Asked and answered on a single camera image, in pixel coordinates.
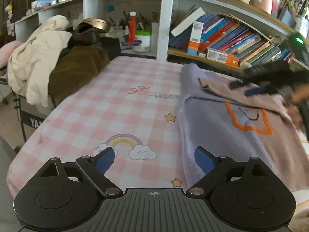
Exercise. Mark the white blue orange box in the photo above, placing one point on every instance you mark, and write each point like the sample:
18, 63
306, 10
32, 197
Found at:
195, 38

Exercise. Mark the white charger block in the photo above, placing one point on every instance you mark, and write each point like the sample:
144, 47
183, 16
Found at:
245, 65

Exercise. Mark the brown corduroy garment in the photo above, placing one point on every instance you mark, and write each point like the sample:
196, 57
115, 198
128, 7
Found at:
75, 70

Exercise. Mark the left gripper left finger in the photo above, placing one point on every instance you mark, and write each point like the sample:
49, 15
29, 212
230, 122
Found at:
93, 170

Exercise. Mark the white green-lid jar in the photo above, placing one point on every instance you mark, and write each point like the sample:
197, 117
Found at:
142, 42

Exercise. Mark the row of leaning books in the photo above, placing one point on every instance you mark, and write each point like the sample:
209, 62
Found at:
226, 33

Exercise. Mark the cream garment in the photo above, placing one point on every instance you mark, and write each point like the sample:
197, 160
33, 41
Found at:
30, 65

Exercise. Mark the white orange flat box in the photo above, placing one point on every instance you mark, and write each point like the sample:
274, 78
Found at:
222, 57

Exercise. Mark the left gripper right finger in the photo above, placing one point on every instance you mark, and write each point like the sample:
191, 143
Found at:
214, 168

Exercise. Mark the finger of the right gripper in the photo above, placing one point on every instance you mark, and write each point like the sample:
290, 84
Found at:
241, 82
269, 89

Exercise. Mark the white and wood bookshelf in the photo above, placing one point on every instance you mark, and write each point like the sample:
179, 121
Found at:
174, 15

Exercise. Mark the golden metal bowl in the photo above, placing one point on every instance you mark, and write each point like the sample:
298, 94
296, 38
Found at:
98, 23

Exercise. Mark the purple and mauve sweater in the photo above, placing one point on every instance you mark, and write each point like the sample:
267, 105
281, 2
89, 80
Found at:
226, 122

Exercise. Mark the pink checkered cartoon tablecloth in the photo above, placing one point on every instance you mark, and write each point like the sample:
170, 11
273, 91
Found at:
131, 107

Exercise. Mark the person's right hand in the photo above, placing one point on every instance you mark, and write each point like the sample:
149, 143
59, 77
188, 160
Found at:
299, 95

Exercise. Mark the red tassel ornament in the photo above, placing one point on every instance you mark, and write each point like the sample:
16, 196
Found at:
132, 17

